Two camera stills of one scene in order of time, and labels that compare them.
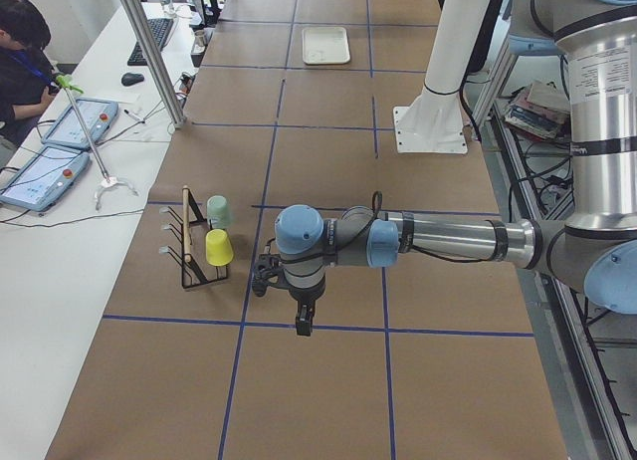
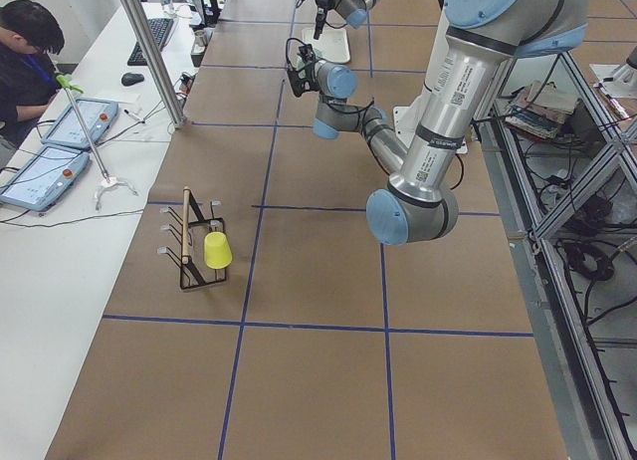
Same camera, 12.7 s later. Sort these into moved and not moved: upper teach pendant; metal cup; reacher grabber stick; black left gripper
Moved: black left gripper
Not moved: metal cup; upper teach pendant; reacher grabber stick
